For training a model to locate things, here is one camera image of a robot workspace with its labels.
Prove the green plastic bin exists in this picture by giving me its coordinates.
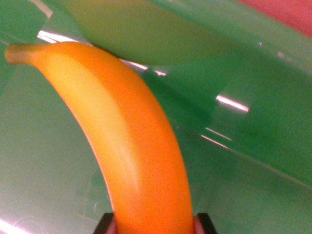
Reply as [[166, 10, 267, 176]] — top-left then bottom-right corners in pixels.
[[0, 0, 312, 234]]

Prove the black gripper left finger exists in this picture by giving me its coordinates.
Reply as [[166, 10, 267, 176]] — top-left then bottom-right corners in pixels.
[[93, 213, 117, 234]]

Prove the yellow plastic banana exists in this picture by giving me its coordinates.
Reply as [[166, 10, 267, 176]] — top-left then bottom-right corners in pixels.
[[4, 41, 195, 234]]

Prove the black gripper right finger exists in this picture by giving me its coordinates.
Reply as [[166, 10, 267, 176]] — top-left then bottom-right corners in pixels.
[[193, 213, 218, 234]]

